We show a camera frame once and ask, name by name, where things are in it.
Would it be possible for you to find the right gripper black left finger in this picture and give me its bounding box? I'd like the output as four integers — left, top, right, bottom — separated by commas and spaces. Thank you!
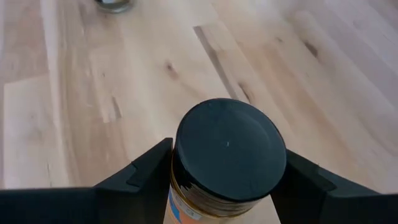
0, 138, 174, 224

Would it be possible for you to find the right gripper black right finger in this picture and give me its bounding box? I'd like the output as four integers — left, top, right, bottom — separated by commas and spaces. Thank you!
269, 149, 398, 224

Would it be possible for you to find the orange spice bottle black lid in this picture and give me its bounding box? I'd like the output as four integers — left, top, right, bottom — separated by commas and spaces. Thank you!
163, 98, 287, 224

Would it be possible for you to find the tall dark jar gold lid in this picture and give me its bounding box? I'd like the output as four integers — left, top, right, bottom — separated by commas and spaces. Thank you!
94, 0, 134, 14

